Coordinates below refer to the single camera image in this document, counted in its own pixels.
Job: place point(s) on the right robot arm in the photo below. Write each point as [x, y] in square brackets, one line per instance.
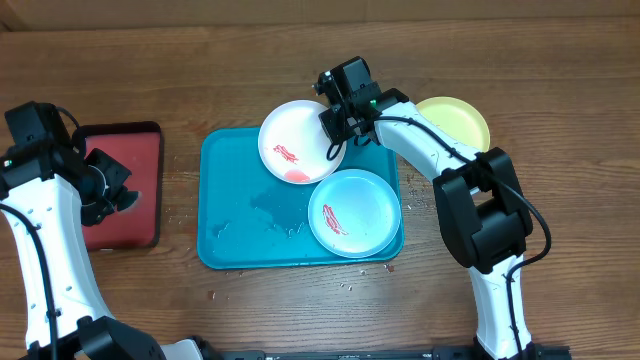
[484, 218]

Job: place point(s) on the white plate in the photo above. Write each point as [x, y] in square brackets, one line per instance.
[293, 145]

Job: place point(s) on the blue plastic tray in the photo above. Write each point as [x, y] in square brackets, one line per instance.
[248, 218]

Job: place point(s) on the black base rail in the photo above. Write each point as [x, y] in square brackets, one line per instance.
[536, 352]

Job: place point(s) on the green scrub sponge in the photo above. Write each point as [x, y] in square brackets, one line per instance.
[125, 199]

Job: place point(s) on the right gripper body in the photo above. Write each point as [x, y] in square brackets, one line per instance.
[344, 128]

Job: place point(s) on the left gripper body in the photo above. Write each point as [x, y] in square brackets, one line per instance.
[106, 176]

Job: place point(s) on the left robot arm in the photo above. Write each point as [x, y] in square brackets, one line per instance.
[67, 317]

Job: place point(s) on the light blue plate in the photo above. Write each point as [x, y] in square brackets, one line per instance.
[354, 213]

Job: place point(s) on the dark tray with red liquid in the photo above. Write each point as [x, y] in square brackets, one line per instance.
[139, 147]

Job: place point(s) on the yellow plate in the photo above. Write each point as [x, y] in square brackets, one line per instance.
[458, 119]

